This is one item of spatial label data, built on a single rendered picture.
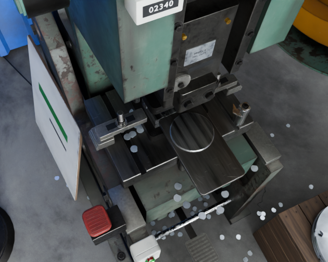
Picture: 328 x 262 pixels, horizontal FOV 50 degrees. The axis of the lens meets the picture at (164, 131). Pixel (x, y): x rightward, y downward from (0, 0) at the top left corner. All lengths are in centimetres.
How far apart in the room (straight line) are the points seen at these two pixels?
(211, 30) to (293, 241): 92
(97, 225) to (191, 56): 46
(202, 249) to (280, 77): 116
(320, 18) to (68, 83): 74
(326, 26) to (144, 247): 73
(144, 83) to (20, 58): 163
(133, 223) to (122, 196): 8
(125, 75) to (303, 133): 154
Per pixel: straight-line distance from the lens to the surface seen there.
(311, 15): 97
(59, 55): 110
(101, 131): 100
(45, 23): 111
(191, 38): 71
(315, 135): 207
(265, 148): 117
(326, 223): 145
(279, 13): 75
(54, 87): 134
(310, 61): 98
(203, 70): 83
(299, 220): 145
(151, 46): 59
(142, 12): 47
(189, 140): 96
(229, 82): 112
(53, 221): 173
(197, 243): 151
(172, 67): 68
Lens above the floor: 163
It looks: 61 degrees down
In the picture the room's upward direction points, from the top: 7 degrees clockwise
